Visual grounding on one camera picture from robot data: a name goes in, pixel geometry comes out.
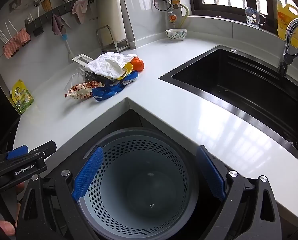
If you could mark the clear printed cup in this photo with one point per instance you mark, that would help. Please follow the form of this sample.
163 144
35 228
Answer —
252 17

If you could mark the white toothbrush package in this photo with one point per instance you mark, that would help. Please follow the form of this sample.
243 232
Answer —
82 59

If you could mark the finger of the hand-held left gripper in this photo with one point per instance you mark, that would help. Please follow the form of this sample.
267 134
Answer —
45 148
17 152

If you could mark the pink wavy sponge cloth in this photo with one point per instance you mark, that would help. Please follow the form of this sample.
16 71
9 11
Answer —
15 43

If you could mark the yellow oil bottle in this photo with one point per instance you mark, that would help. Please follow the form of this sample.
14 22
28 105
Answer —
282 17

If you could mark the blue and white bottle brush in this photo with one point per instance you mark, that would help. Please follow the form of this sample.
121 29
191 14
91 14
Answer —
68 48

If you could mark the person's left hand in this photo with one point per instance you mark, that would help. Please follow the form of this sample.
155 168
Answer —
5 227

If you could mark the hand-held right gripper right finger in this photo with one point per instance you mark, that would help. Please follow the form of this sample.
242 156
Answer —
211 172

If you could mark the white cutting board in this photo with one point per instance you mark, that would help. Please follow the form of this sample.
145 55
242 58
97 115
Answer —
111 10

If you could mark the clear plastic bag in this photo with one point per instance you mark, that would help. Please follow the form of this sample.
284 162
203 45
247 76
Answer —
76 76

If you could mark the pink hanging cloth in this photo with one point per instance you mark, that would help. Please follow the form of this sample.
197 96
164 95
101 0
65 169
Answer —
80 8

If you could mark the chrome faucet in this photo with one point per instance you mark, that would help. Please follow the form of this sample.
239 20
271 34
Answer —
287 55

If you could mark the white paper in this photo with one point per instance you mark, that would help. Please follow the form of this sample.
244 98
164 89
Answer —
106 65

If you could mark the grey perforated plastic basket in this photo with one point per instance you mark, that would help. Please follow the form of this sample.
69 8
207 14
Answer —
144 180

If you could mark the purple hanging cloth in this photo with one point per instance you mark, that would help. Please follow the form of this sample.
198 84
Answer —
58 25

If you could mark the white patterned bowl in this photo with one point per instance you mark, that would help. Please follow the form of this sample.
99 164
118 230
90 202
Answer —
176 36

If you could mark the black kitchen sink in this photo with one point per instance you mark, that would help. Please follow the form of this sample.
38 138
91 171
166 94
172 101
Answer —
238 87

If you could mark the yellow plastic piece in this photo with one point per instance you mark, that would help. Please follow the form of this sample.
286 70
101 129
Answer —
127 68

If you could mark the white plastic sticks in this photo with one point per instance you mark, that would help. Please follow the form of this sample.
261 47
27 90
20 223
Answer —
1 36

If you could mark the red printed snack wrapper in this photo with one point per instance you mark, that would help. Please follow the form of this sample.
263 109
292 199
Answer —
81 91

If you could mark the orange peel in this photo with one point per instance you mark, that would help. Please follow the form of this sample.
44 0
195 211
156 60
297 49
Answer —
137 63

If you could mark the black wall hook rail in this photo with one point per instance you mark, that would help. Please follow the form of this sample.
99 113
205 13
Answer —
64 6

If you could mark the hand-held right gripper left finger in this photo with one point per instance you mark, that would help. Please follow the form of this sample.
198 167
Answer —
87 172

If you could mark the gas regulator with orange dial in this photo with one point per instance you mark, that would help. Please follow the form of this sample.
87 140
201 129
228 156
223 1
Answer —
173 17

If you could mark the green and yellow pouch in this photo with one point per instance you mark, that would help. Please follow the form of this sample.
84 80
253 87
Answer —
23 97

